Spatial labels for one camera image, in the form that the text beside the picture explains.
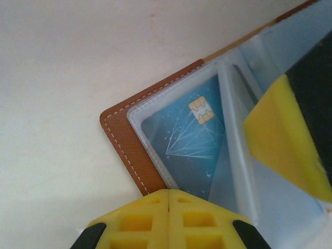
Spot brown leather card holder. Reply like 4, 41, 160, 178
100, 0, 332, 249

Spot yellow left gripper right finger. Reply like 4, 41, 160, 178
168, 190, 272, 249

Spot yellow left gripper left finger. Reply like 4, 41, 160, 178
70, 189, 170, 249

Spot blue logo card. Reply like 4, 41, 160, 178
140, 74, 226, 202

